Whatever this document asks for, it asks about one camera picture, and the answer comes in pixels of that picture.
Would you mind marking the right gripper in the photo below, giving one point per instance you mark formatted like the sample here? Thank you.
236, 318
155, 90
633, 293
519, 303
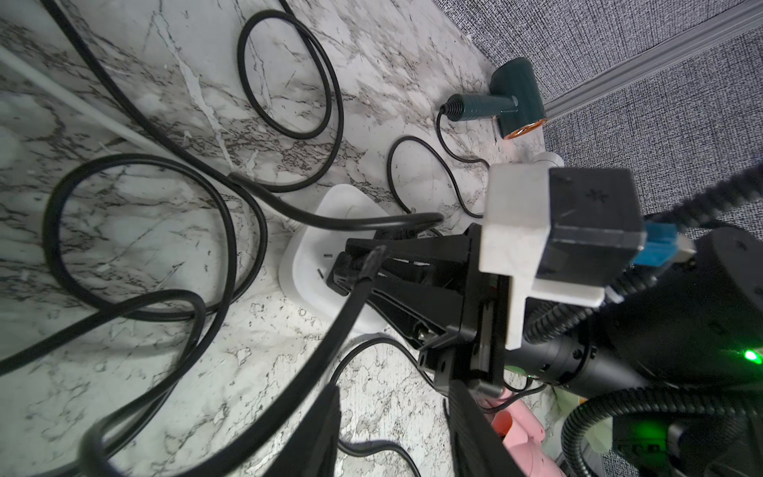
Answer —
431, 291

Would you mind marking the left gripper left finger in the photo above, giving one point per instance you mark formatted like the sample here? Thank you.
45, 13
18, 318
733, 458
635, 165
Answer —
312, 450

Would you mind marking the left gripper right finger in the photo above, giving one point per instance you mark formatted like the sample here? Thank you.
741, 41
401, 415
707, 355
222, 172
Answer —
475, 447

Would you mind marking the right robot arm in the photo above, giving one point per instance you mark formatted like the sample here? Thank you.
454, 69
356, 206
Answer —
673, 358

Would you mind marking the pink dryer front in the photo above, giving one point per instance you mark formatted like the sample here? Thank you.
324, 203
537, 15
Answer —
523, 435

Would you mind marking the left white power strip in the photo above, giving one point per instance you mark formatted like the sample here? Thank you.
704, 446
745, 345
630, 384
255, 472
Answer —
312, 252

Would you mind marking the green dryer copper nozzle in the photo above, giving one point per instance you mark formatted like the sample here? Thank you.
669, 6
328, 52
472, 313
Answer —
513, 99

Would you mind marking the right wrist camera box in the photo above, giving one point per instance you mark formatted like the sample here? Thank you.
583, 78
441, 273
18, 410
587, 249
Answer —
560, 234

